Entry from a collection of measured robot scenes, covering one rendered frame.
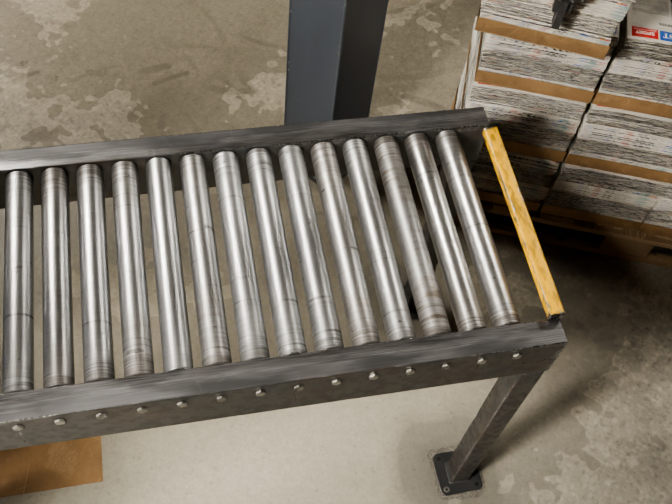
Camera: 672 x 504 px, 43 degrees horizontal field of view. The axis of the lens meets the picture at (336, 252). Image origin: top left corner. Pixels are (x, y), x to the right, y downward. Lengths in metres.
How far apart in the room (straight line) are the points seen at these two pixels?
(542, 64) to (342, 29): 0.50
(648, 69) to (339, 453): 1.20
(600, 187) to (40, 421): 1.60
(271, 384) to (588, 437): 1.18
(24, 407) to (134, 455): 0.82
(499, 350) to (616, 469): 0.95
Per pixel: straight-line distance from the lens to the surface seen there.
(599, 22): 1.89
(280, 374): 1.43
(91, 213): 1.62
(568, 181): 2.42
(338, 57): 2.27
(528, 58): 2.08
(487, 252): 1.60
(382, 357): 1.46
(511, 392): 1.72
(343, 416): 2.27
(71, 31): 3.11
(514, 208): 1.65
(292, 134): 1.71
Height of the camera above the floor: 2.11
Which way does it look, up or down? 58 degrees down
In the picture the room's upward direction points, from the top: 9 degrees clockwise
